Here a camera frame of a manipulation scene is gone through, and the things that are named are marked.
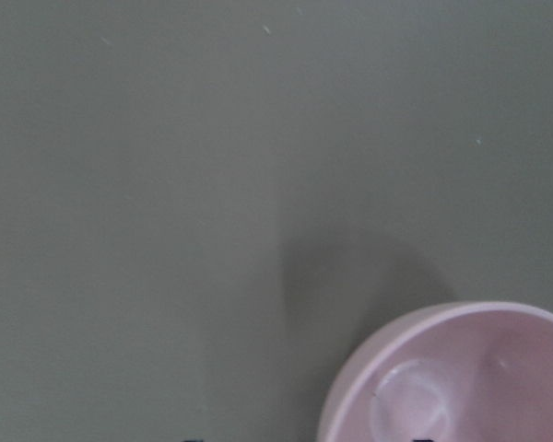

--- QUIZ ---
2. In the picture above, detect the small pink bowl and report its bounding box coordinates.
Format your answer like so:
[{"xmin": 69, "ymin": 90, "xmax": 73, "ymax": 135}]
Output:
[{"xmin": 317, "ymin": 302, "xmax": 553, "ymax": 441}]

